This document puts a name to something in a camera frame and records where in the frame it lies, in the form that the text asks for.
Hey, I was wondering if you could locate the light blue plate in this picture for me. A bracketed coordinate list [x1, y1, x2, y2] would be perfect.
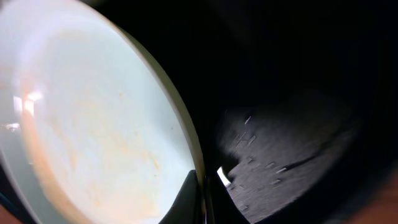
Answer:
[1, 0, 205, 223]

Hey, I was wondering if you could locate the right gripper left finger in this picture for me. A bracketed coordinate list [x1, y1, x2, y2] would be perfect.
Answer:
[159, 170, 202, 224]

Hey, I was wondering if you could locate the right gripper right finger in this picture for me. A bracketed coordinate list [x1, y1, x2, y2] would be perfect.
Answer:
[206, 175, 249, 224]

